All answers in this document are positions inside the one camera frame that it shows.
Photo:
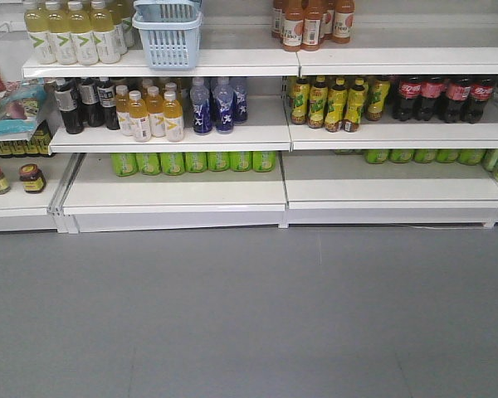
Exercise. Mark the snack bags pile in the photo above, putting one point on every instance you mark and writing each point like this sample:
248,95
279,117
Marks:
23,130

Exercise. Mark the orange C100 juice bottle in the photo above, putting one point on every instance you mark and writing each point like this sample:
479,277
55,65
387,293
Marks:
293,26
343,20
312,24

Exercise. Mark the light blue plastic basket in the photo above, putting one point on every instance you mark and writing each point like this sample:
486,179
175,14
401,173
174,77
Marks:
169,32

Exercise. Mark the green drink bottle row right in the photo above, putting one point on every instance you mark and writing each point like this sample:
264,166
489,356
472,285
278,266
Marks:
487,158

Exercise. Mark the plastic cola bottle red label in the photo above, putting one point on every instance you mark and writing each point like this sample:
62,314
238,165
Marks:
409,88
432,88
457,92
481,91

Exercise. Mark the green drink bottle row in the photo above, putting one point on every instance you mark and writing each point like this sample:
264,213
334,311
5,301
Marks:
174,164
487,158

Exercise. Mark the blue sports drink bottle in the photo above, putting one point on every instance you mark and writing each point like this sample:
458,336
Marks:
223,95
200,99
239,85

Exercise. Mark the yellow lemon tea bottle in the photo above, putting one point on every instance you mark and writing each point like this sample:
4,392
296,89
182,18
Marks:
336,101
317,102
354,106
299,97
378,92

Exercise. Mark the dark tea bottle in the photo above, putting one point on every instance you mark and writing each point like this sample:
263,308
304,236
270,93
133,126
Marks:
68,104
90,99
106,93

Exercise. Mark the orange vitamin drink bottle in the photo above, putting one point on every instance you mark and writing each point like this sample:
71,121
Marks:
173,117
155,107
139,117

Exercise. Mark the pale yellow drink bottle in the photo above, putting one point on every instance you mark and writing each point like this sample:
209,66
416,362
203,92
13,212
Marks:
38,33
82,34
104,33
60,33

